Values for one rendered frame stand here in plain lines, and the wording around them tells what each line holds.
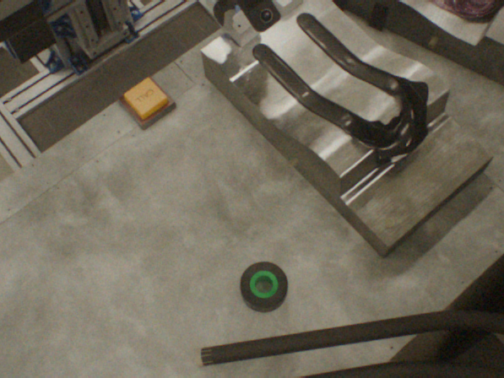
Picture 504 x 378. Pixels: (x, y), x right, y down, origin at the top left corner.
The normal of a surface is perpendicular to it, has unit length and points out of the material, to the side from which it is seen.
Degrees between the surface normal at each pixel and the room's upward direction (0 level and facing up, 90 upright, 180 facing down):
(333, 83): 17
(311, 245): 0
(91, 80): 0
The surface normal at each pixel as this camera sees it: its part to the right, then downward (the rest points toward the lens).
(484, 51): -0.54, 0.77
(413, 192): -0.02, -0.40
